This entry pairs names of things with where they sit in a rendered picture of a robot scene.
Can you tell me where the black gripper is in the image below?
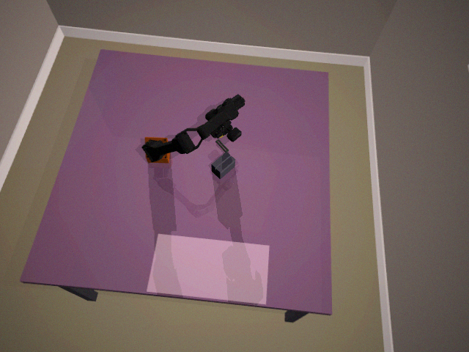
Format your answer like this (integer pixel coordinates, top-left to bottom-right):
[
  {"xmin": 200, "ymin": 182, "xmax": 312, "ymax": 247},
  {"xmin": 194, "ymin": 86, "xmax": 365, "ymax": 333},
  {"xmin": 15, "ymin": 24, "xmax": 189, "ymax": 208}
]
[{"xmin": 205, "ymin": 109, "xmax": 242, "ymax": 142}]

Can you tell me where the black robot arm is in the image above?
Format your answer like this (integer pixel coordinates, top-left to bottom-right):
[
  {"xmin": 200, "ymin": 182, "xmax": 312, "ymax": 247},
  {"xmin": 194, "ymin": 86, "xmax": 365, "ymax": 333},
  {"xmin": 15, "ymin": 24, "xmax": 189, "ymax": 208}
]
[{"xmin": 142, "ymin": 95, "xmax": 245, "ymax": 162}]

